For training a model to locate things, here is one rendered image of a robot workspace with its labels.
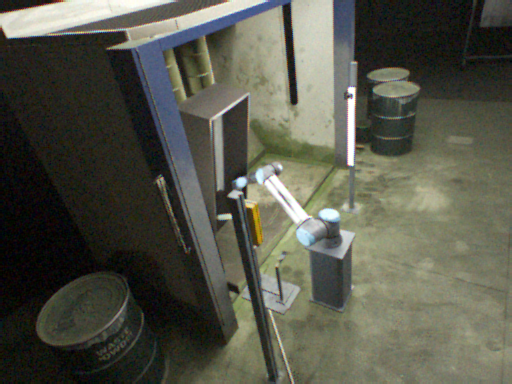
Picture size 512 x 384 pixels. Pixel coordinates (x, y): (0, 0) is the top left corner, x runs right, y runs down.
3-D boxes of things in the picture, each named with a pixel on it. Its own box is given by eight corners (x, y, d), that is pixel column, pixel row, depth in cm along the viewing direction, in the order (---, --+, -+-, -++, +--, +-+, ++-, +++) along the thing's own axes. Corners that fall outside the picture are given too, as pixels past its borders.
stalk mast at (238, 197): (268, 379, 254) (226, 196, 162) (272, 372, 258) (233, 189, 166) (275, 383, 251) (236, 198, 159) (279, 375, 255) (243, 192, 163)
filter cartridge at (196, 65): (202, 107, 424) (183, 33, 378) (186, 102, 449) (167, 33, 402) (224, 97, 442) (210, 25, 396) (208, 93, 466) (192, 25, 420)
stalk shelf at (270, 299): (240, 297, 221) (240, 296, 220) (258, 273, 236) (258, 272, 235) (283, 315, 205) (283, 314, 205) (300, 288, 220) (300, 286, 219)
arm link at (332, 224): (344, 231, 264) (344, 212, 254) (327, 241, 257) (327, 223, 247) (330, 221, 275) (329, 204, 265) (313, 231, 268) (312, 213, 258)
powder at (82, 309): (50, 365, 192) (49, 363, 191) (33, 307, 230) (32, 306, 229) (140, 306, 217) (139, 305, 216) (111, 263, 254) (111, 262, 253)
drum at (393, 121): (370, 140, 533) (373, 82, 484) (411, 139, 515) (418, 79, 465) (368, 158, 489) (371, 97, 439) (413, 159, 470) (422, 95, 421)
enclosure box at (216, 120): (186, 221, 340) (171, 107, 263) (219, 189, 380) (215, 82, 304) (215, 234, 327) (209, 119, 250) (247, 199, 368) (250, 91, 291)
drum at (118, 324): (107, 437, 238) (45, 367, 188) (83, 376, 278) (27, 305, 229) (181, 378, 264) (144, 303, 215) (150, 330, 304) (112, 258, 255)
